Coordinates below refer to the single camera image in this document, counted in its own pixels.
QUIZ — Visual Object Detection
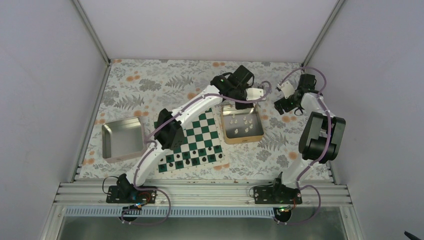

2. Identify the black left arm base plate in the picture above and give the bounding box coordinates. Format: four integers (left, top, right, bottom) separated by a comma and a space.
105, 186, 158, 205

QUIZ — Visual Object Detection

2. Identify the pink rimmed metal tin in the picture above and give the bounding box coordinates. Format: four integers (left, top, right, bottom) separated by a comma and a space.
101, 117, 147, 164

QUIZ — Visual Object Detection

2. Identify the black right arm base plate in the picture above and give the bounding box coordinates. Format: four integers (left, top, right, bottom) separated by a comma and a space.
253, 185, 303, 205

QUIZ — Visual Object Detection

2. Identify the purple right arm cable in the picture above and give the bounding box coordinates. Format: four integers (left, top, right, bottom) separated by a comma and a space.
273, 66, 332, 226

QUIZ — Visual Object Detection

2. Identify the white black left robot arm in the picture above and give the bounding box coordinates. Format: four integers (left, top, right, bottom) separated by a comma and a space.
116, 65, 255, 203

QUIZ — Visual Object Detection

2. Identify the gold rimmed metal tin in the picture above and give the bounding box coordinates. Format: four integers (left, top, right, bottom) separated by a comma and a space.
221, 105, 265, 145

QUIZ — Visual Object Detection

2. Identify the green white chess board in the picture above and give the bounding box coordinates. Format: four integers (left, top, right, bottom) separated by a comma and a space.
155, 108, 229, 176

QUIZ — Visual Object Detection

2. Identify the aluminium frame rail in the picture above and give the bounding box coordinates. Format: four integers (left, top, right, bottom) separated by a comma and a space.
53, 178, 353, 207

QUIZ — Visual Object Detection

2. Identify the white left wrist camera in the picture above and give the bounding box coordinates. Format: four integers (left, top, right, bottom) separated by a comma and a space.
246, 87, 266, 101

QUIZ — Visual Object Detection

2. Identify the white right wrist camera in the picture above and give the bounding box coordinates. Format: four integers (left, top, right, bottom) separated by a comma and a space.
279, 81, 295, 99

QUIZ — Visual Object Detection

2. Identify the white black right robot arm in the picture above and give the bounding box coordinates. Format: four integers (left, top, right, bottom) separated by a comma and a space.
270, 73, 346, 204

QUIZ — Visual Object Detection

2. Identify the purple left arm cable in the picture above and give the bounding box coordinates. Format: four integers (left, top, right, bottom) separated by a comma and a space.
120, 80, 273, 226

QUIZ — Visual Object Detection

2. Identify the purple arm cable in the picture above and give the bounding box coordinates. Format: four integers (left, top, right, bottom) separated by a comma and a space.
273, 66, 332, 226
120, 80, 273, 226

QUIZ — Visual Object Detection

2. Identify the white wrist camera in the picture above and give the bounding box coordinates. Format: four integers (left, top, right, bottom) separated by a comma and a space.
246, 87, 266, 101
279, 81, 295, 99

